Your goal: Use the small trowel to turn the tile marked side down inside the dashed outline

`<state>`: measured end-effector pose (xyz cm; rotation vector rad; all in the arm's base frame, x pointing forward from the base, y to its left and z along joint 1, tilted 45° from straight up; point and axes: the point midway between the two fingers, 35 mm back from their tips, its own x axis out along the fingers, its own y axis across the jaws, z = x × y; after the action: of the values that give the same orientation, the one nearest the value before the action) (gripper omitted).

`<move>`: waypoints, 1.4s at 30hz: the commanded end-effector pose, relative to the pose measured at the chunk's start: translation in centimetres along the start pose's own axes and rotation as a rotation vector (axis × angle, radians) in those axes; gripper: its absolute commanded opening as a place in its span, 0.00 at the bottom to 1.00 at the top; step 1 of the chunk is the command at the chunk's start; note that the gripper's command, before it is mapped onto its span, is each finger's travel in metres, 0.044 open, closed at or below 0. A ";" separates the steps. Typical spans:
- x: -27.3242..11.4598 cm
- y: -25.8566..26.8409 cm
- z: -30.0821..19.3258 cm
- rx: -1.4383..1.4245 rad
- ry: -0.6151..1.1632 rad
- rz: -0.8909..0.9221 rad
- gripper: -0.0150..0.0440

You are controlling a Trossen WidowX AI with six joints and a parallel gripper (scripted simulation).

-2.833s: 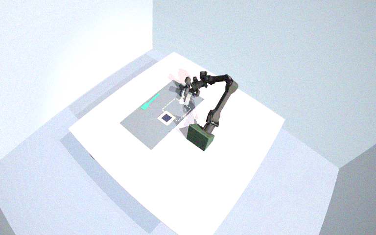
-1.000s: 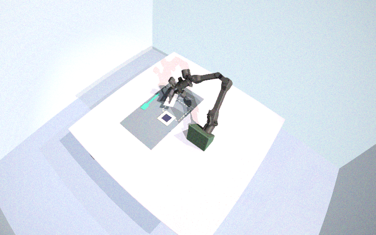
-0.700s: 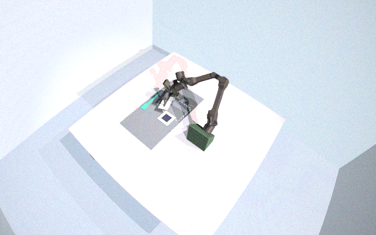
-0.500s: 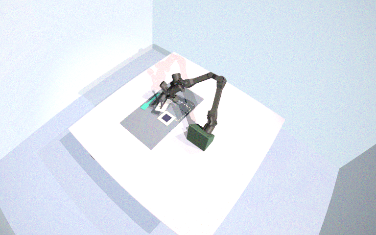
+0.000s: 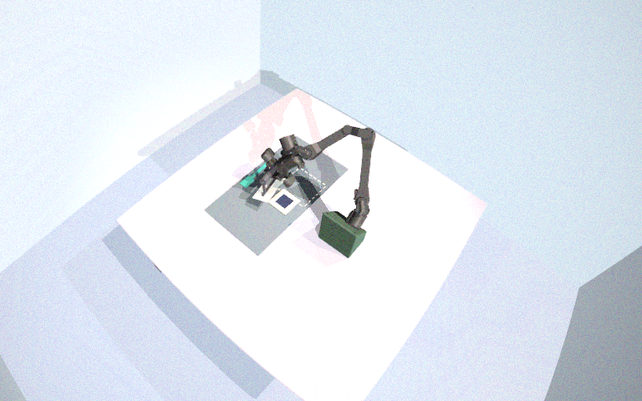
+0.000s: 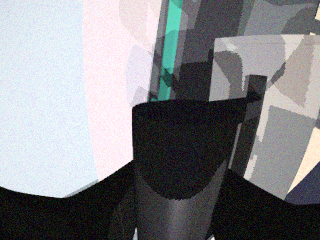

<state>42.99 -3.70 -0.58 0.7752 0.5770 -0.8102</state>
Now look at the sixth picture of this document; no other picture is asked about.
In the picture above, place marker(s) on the beige square tile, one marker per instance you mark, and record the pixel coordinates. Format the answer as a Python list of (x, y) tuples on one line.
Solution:
[(306, 187)]

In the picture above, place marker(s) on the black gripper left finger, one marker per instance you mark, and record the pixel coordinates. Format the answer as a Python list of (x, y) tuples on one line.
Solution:
[(104, 211)]

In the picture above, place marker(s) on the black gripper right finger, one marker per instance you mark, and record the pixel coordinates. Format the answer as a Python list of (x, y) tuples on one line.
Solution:
[(246, 212)]

